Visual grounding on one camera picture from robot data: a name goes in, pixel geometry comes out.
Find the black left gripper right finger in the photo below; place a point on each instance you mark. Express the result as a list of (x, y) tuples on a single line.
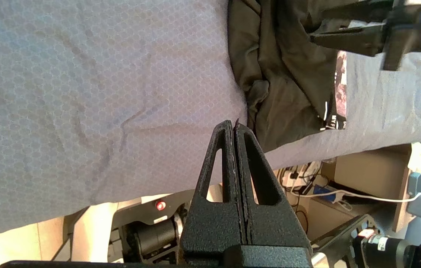
[(274, 227)]

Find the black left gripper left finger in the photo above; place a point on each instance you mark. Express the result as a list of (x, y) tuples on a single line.
[(210, 227)]

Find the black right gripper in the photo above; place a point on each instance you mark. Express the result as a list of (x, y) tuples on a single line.
[(415, 29)]

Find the black t-shirt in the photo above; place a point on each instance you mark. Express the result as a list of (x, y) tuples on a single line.
[(288, 74)]

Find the robot base with red button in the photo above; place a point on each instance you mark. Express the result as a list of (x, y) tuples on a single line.
[(147, 234)]

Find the white power strip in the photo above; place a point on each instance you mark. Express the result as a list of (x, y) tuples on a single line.
[(296, 176)]

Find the brown wooden cabinet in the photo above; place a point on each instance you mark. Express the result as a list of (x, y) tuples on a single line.
[(367, 171)]

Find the blue grey plastic block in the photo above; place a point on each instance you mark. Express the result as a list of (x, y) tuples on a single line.
[(416, 184)]

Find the blue bed sheet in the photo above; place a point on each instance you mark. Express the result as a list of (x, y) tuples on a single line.
[(84, 93)]

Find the grey metal frame bracket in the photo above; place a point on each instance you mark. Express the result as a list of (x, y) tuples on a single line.
[(70, 230)]

